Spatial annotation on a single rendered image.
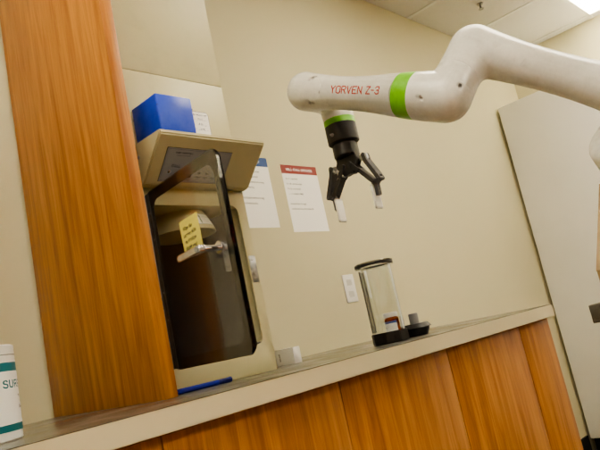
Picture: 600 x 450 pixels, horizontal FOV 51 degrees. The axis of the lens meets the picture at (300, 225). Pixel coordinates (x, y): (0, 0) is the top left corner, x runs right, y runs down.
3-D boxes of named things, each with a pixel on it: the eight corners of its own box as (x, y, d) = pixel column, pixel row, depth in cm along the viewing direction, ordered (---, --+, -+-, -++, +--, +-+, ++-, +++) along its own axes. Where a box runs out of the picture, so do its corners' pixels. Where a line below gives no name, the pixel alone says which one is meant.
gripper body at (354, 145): (363, 140, 184) (370, 170, 182) (342, 150, 190) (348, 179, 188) (346, 137, 179) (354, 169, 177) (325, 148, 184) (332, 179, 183)
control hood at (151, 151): (137, 187, 144) (129, 146, 146) (243, 191, 168) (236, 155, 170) (165, 170, 137) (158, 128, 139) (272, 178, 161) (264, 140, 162)
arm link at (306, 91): (410, 120, 163) (416, 77, 161) (387, 114, 154) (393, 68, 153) (302, 113, 185) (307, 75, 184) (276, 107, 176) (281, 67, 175)
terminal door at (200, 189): (179, 370, 137) (147, 194, 144) (257, 354, 114) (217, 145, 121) (175, 370, 136) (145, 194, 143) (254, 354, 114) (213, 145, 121)
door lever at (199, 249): (200, 263, 127) (197, 251, 127) (225, 252, 120) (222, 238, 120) (176, 266, 123) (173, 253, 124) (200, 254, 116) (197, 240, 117)
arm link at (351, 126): (316, 129, 184) (339, 118, 178) (342, 134, 193) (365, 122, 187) (320, 149, 183) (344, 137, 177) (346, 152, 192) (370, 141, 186)
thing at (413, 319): (395, 340, 185) (390, 318, 186) (413, 336, 191) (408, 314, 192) (422, 335, 178) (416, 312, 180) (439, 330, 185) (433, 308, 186)
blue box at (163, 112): (137, 145, 147) (130, 109, 148) (172, 149, 154) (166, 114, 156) (161, 129, 140) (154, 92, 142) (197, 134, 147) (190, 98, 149)
